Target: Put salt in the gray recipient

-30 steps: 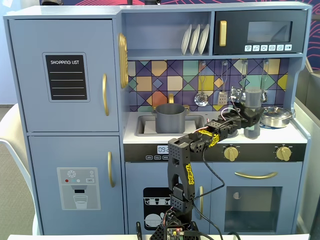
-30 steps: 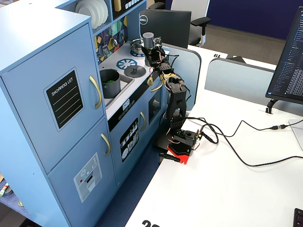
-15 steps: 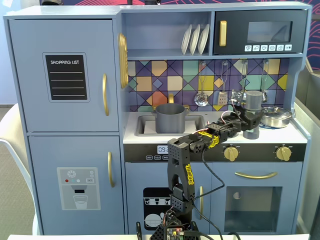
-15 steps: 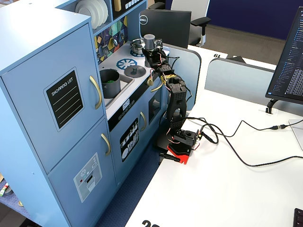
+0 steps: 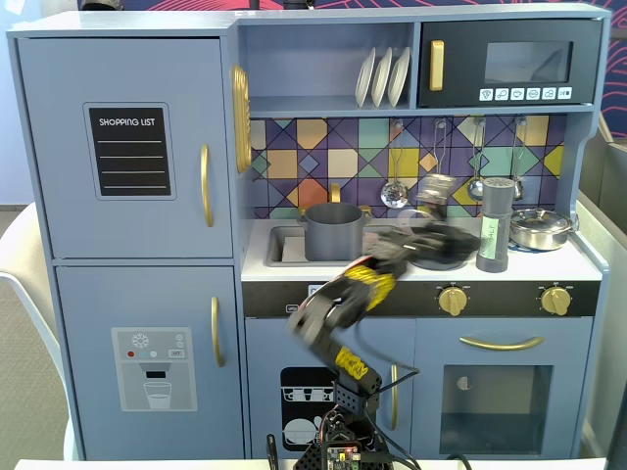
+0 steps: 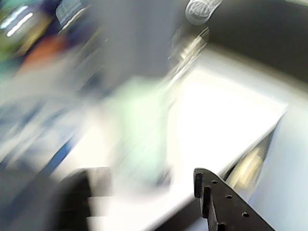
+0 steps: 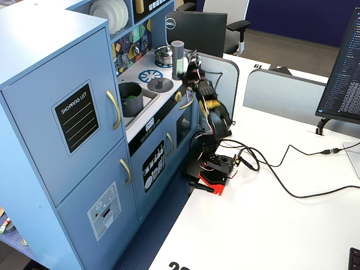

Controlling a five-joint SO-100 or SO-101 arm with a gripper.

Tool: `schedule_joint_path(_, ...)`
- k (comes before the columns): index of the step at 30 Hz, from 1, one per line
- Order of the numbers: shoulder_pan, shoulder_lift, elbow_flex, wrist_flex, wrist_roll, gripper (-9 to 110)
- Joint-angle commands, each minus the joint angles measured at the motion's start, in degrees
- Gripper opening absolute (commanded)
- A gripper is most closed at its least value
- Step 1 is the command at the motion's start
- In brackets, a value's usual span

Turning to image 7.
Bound gray toy pot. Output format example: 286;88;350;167
118;82;145;119

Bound gold oven door handle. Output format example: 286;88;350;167
178;96;195;111

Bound robot arm base mount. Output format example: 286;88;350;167
198;153;238;197

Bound blue toy kitchen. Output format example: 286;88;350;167
0;0;199;270

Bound red white servo wire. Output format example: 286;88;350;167
193;131;215;170
185;85;196;104
201;109;217;133

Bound colorful small box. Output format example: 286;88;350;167
0;217;12;235

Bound steel slotted spatula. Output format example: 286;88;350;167
120;40;130;67

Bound steel pot with lid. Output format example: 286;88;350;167
154;45;174;65

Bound gray toy sink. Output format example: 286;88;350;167
123;87;161;129

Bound black cable with connector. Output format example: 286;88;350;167
264;145;351;169

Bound black table clamp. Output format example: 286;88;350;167
188;180;215;195

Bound white office chair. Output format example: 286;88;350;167
179;0;251;56

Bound gold fridge door handle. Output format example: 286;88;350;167
106;89;123;131

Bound motor controller board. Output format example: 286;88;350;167
234;148;245;170

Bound gold freezer door handle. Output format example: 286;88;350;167
119;158;133;186

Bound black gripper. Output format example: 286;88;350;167
179;49;208;91

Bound white toy plate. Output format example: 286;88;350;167
89;0;116;34
108;0;125;30
119;0;130;29

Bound gold dishwasher door handle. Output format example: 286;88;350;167
166;132;175;157

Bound long black cable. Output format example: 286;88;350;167
219;138;360;199

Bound monitor showing code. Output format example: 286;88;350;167
314;7;360;125

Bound silver monitor base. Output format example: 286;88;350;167
342;140;360;179

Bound gray desk divider panel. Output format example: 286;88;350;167
242;68;329;122
193;52;240;133

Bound black keyboard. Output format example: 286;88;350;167
348;247;360;270

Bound black Dell monitor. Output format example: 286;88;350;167
165;11;228;59

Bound gray salt shaker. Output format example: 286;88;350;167
170;39;186;81

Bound gray pot lid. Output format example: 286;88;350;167
147;77;174;93

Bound black microwave door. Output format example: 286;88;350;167
132;0;167;25

